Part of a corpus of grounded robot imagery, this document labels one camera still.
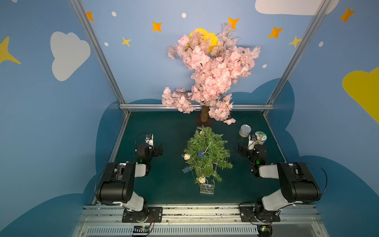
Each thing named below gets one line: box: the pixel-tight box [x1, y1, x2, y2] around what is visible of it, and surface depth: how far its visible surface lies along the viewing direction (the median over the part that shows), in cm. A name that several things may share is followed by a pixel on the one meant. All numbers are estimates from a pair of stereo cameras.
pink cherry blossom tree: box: [161, 22, 261, 126], surface depth 79 cm
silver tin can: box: [238, 124, 252, 138], surface depth 106 cm
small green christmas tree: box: [182, 125, 234, 184], surface depth 69 cm
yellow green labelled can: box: [254, 130, 267, 146], surface depth 98 cm
